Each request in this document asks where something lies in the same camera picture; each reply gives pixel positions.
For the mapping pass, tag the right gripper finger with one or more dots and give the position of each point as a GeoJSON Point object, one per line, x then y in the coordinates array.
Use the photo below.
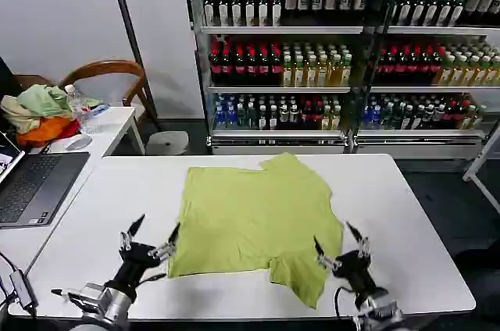
{"type": "Point", "coordinates": [363, 247]}
{"type": "Point", "coordinates": [326, 260]}

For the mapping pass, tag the white side desk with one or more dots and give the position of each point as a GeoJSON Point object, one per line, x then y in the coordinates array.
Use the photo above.
{"type": "Point", "coordinates": [113, 128]}

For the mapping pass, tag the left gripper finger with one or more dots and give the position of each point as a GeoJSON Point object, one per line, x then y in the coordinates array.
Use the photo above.
{"type": "Point", "coordinates": [128, 236]}
{"type": "Point", "coordinates": [168, 247]}

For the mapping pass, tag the white metal frame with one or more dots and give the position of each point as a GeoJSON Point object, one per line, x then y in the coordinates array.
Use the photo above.
{"type": "Point", "coordinates": [484, 186]}

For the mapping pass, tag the clear plastic water bottle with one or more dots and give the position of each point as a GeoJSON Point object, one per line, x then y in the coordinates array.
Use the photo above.
{"type": "Point", "coordinates": [73, 102]}

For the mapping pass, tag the grey open laptop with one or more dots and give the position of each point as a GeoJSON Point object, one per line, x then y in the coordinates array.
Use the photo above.
{"type": "Point", "coordinates": [37, 186]}

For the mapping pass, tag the white computer mouse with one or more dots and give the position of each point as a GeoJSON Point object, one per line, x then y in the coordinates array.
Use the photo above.
{"type": "Point", "coordinates": [77, 143]}

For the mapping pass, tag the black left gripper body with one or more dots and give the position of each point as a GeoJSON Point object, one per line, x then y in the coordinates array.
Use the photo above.
{"type": "Point", "coordinates": [133, 264]}

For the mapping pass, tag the red crumpled cloth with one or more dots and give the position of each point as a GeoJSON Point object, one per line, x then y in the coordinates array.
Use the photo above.
{"type": "Point", "coordinates": [72, 128]}

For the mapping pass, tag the black slanted pole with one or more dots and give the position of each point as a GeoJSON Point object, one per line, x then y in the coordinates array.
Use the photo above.
{"type": "Point", "coordinates": [129, 34]}

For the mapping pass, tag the pale green crumpled cloth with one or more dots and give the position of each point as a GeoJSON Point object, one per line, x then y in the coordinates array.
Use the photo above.
{"type": "Point", "coordinates": [43, 98]}

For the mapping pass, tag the lime green shirt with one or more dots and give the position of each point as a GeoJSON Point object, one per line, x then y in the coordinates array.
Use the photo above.
{"type": "Point", "coordinates": [254, 221]}

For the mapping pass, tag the black office chair back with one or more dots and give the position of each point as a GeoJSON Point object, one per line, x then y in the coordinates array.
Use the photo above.
{"type": "Point", "coordinates": [8, 77]}

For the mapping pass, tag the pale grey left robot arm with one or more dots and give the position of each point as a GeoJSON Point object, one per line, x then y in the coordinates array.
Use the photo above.
{"type": "Point", "coordinates": [113, 305]}

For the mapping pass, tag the round grey stool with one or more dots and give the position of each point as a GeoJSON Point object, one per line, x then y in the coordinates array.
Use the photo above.
{"type": "Point", "coordinates": [167, 143]}

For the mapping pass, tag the wooden curved-back chair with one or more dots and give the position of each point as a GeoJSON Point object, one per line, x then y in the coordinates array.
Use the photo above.
{"type": "Point", "coordinates": [105, 69]}

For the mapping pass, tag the glass shelf of bottles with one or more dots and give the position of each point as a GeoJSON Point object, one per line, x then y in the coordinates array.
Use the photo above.
{"type": "Point", "coordinates": [273, 54]}
{"type": "Point", "coordinates": [429, 54]}

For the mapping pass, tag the beige crumpled cloth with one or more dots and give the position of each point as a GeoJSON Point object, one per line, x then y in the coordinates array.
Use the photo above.
{"type": "Point", "coordinates": [17, 116]}

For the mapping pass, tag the grey usb hub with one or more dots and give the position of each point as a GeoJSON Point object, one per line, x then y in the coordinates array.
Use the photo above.
{"type": "Point", "coordinates": [22, 288]}

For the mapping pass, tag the light blue flat packet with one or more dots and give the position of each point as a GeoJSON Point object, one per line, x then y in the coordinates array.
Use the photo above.
{"type": "Point", "coordinates": [97, 109]}

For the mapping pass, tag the orange crumpled cloth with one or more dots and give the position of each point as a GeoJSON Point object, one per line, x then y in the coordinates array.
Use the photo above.
{"type": "Point", "coordinates": [48, 130]}

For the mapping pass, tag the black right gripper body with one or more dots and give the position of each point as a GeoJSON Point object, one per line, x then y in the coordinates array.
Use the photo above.
{"type": "Point", "coordinates": [357, 272]}

